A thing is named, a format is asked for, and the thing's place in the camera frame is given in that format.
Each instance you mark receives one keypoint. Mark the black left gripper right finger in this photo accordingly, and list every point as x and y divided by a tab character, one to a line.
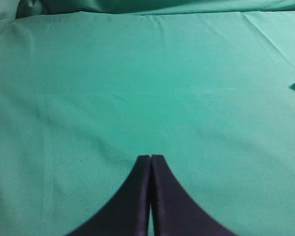
174	212

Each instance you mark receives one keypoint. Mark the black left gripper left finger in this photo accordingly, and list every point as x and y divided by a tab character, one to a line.
127	212

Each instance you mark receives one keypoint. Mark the green cloth backdrop and cover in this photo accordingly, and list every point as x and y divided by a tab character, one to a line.
88	85

